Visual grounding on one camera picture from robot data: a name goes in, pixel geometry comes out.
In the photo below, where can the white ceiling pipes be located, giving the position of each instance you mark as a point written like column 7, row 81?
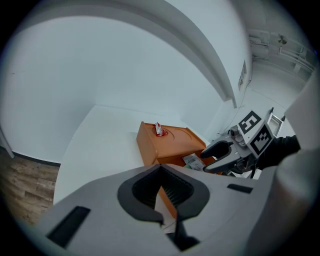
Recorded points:
column 282, row 57

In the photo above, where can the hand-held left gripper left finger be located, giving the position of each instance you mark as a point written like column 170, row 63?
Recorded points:
column 100, row 200

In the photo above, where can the person's right forearm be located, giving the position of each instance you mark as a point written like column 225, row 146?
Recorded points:
column 280, row 150

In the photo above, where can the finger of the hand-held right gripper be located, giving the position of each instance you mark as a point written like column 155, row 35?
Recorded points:
column 217, row 148
column 222, row 165

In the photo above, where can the green packet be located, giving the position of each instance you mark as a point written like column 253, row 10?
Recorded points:
column 197, row 167

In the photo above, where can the wall electrical panel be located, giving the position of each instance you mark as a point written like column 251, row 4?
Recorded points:
column 242, row 73

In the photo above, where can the ceiling smoke detector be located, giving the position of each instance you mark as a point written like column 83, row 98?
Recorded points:
column 282, row 40

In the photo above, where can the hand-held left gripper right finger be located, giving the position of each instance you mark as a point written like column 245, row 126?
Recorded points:
column 220, row 200

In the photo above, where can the orange storage box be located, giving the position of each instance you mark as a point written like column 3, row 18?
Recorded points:
column 175, row 145

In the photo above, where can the white printed leaflet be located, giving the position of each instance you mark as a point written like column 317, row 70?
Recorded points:
column 190, row 158

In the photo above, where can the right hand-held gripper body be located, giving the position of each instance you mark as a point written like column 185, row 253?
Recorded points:
column 255, row 135

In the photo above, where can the red packet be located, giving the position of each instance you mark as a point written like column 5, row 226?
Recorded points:
column 158, row 130

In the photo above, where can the aluminium ladder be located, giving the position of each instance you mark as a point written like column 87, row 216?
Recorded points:
column 276, row 122

